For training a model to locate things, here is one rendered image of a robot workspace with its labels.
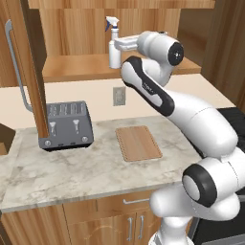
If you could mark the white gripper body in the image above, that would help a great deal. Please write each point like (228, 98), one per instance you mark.
(127, 43)

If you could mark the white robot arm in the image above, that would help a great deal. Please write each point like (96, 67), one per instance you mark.
(204, 127)

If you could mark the white spray bottle blue trigger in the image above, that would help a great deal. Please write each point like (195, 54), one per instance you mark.
(114, 59)

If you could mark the wooden upper cabinet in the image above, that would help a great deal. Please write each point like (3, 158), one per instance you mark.
(79, 32)

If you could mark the wooden upper cabinet door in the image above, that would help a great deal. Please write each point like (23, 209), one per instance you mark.
(228, 48)
(35, 70)

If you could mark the wooden cabinet door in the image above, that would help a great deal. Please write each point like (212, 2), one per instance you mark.
(35, 70)
(150, 228)
(99, 231)
(228, 48)

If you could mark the wooden cutting board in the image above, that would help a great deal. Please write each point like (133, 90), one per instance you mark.
(138, 143)

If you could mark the wooden lower cabinet door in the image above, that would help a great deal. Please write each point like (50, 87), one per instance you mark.
(150, 228)
(99, 231)

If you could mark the wooden lower cabinet panel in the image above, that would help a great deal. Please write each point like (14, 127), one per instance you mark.
(32, 226)

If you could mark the dark grey toaster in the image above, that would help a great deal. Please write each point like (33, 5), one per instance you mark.
(68, 127)

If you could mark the brown wooden box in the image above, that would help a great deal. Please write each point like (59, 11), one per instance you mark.
(6, 138)

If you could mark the wooden drawer front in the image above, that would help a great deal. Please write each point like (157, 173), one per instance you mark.
(111, 204)

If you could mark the grey wall outlet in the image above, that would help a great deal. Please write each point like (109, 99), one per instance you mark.
(119, 96)

